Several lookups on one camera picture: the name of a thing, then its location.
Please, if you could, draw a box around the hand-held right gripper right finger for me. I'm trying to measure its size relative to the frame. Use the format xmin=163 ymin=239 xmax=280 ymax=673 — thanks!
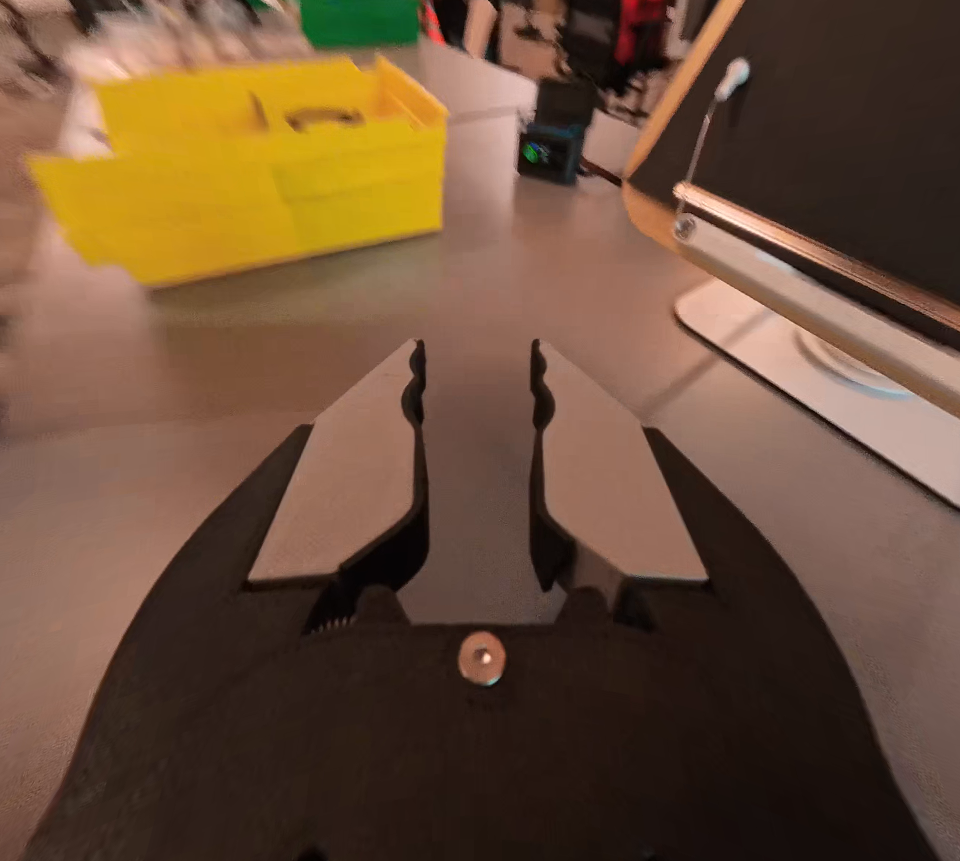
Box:
xmin=529 ymin=338 xmax=710 ymax=616

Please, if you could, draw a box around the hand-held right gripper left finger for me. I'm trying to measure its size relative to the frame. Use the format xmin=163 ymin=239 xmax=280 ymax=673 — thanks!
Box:
xmin=247 ymin=338 xmax=431 ymax=596

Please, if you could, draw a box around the yellow plastic bin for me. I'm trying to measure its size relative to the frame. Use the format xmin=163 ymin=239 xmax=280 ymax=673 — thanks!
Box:
xmin=26 ymin=54 xmax=451 ymax=288

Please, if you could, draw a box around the black power bank green display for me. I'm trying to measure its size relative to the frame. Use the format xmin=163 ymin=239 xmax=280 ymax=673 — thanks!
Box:
xmin=516 ymin=79 xmax=589 ymax=186

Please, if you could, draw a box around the framed black board on stand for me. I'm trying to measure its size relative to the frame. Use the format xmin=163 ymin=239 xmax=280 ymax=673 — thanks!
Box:
xmin=621 ymin=0 xmax=960 ymax=511

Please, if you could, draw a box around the green plastic bin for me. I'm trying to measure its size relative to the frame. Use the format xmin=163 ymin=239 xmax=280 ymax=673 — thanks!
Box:
xmin=297 ymin=0 xmax=423 ymax=50

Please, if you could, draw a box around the red bag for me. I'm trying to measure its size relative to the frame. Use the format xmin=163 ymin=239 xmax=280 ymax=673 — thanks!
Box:
xmin=616 ymin=0 xmax=685 ymax=69

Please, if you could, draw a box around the thin wire with white tip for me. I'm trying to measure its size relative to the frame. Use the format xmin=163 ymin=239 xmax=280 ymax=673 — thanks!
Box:
xmin=672 ymin=56 xmax=753 ymax=226

